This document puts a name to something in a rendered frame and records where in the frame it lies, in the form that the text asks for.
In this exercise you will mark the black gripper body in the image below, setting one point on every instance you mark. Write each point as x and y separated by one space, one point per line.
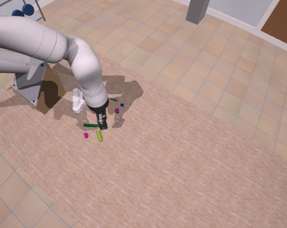
100 110

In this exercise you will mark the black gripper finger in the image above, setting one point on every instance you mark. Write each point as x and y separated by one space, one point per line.
102 121

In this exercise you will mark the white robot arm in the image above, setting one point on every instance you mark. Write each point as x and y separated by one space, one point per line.
25 38

